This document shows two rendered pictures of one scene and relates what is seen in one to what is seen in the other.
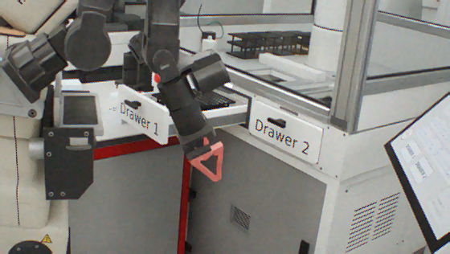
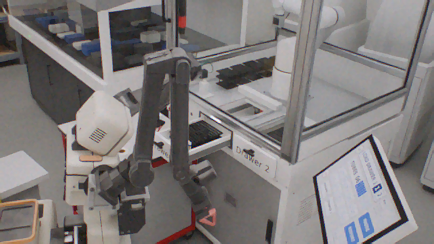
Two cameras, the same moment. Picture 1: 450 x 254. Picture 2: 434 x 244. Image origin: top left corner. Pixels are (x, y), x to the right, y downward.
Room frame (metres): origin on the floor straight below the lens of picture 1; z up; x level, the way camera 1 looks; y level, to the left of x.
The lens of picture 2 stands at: (-0.26, 0.02, 2.06)
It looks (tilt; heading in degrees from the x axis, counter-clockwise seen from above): 29 degrees down; 0
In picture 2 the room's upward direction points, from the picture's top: 3 degrees clockwise
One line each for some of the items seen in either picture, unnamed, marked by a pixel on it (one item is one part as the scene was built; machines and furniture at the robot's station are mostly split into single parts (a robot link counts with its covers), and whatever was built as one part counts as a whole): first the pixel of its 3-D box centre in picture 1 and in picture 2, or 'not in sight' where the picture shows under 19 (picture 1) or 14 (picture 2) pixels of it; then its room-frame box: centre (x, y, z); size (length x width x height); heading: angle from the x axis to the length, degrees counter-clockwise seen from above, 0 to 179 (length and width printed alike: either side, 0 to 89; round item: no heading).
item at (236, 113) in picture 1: (194, 107); (197, 137); (1.75, 0.10, 0.86); 0.40 x 0.26 x 0.06; 130
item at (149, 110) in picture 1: (141, 112); (164, 148); (1.61, 0.26, 0.87); 0.29 x 0.02 x 0.11; 40
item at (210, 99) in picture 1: (192, 106); (196, 137); (1.74, 0.11, 0.87); 0.22 x 0.18 x 0.06; 130
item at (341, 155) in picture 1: (321, 91); (280, 109); (2.10, -0.38, 0.87); 1.02 x 0.95 x 0.14; 40
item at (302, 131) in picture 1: (284, 130); (253, 155); (1.58, -0.19, 0.87); 0.29 x 0.02 x 0.11; 40
